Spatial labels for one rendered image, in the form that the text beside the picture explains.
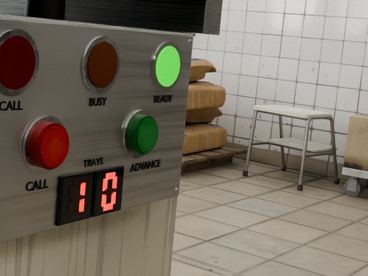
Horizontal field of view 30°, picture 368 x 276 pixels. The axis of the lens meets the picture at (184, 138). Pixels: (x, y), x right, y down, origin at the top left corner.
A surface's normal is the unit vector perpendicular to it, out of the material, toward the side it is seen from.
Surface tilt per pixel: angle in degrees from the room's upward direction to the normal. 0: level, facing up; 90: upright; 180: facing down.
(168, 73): 90
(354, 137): 90
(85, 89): 90
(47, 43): 90
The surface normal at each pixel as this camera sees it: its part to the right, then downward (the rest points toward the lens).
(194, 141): 0.85, 0.15
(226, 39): -0.58, 0.07
